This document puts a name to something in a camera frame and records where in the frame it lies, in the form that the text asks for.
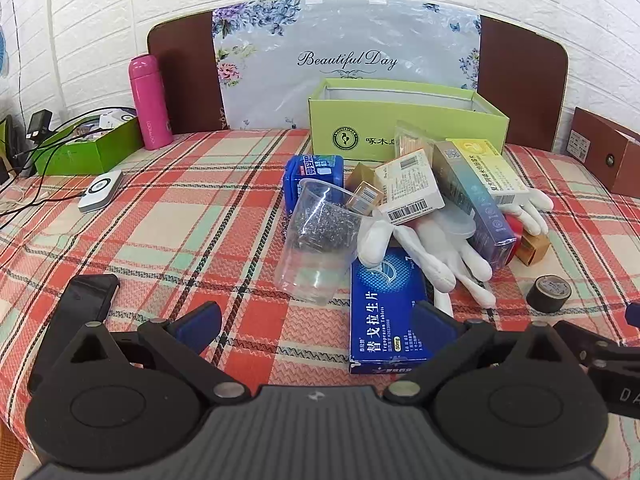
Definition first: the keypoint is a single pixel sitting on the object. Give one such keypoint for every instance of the clear plastic cup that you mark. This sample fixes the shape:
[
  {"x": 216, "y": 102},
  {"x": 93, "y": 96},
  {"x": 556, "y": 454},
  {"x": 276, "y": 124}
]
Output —
[{"x": 310, "y": 272}]

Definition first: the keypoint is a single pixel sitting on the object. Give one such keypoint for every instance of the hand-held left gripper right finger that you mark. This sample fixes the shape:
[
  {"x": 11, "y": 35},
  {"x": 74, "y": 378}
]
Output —
[{"x": 432, "y": 325}]

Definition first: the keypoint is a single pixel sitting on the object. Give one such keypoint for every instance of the bright green open box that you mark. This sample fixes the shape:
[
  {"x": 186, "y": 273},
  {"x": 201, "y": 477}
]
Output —
[{"x": 100, "y": 152}]

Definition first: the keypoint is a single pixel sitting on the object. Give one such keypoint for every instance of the black tape roll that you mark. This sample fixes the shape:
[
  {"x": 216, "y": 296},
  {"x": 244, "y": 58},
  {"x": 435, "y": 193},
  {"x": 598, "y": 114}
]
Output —
[{"x": 549, "y": 292}]

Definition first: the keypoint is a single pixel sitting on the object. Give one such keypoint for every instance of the white barcode box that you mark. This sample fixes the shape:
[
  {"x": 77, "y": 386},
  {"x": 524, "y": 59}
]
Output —
[{"x": 410, "y": 190}]

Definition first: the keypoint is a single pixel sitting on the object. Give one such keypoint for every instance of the black power adapter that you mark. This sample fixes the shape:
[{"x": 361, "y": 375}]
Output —
[{"x": 39, "y": 125}]

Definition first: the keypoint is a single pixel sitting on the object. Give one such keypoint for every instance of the tan cardboard box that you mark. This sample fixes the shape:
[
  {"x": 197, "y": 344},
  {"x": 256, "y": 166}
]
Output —
[{"x": 532, "y": 250}]

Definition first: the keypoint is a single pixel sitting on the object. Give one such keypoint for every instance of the white round-marked charger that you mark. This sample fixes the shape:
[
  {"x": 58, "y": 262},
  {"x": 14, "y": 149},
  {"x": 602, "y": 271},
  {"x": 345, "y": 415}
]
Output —
[{"x": 100, "y": 190}]

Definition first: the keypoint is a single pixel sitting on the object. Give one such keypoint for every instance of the light green cardboard box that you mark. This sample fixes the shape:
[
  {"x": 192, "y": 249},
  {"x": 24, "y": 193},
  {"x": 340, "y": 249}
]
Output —
[{"x": 350, "y": 125}]

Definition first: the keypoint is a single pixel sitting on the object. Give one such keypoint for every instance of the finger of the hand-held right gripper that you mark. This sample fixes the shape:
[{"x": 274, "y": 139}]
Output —
[
  {"x": 582, "y": 342},
  {"x": 635, "y": 314}
]

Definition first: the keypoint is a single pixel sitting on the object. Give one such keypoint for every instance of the floral plastic bag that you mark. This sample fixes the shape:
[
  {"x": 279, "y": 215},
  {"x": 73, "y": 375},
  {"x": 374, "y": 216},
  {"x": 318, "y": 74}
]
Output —
[{"x": 350, "y": 35}]

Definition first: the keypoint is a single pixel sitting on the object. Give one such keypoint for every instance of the brown cardboard box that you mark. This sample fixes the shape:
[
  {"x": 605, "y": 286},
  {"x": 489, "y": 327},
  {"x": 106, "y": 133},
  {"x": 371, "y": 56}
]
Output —
[{"x": 600, "y": 150}]

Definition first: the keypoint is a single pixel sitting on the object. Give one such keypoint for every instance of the pink thermos bottle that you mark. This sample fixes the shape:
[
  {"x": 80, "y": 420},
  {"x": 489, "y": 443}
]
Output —
[{"x": 149, "y": 100}]

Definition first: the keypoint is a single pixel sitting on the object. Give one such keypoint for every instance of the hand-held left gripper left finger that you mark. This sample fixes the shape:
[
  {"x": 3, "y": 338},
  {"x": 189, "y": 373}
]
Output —
[{"x": 200, "y": 325}]

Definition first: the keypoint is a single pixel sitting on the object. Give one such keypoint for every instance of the iridescent long box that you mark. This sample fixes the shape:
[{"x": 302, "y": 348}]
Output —
[{"x": 475, "y": 210}]

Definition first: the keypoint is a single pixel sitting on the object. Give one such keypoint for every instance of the yellow medicine box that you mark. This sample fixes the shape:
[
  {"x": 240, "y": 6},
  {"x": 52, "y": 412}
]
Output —
[{"x": 492, "y": 170}]

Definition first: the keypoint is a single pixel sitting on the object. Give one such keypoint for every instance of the blue plastic floss box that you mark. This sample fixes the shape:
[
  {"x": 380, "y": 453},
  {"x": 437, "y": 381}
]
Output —
[{"x": 310, "y": 170}]

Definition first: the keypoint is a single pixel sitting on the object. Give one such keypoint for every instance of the small red object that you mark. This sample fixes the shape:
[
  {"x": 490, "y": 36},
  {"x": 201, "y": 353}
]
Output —
[{"x": 514, "y": 225}]

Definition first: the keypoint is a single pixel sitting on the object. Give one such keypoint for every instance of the clear plastic lid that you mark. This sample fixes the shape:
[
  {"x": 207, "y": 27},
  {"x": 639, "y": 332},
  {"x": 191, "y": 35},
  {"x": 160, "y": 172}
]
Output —
[{"x": 457, "y": 225}]

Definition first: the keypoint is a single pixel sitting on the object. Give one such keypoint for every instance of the small gold box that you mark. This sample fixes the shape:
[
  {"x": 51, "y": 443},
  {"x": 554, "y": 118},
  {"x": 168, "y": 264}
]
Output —
[{"x": 365, "y": 195}]

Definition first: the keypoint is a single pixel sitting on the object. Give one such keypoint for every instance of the toothpick pack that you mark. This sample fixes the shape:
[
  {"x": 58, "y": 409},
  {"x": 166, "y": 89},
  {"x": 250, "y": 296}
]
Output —
[{"x": 412, "y": 137}]

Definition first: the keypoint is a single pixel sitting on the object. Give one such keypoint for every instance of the black smartphone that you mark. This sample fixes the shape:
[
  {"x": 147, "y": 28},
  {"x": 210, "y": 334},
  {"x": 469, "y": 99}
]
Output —
[{"x": 85, "y": 295}]

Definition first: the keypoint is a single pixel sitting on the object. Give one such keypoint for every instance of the blue medicine box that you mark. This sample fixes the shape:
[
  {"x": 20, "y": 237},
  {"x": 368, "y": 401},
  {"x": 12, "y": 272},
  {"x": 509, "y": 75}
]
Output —
[{"x": 387, "y": 310}]

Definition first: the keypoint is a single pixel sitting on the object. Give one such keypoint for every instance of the small white device box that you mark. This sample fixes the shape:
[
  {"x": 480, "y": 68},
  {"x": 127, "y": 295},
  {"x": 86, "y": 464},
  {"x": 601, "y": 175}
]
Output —
[{"x": 117, "y": 117}]

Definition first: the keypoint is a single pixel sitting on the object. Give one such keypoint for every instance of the plaid tablecloth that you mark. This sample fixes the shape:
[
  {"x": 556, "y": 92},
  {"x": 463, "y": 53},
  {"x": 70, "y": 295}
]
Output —
[{"x": 175, "y": 220}]

